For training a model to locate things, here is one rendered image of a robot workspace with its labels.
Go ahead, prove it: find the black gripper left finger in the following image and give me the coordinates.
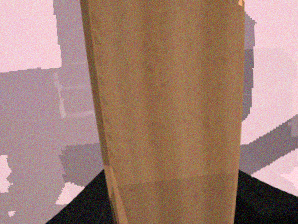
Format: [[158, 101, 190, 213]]
[[47, 169, 113, 224]]

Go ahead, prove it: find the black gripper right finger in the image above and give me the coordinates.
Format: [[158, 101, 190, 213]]
[[234, 171, 298, 224]]

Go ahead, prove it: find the wooden side rail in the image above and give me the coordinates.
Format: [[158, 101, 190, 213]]
[[80, 0, 245, 224]]

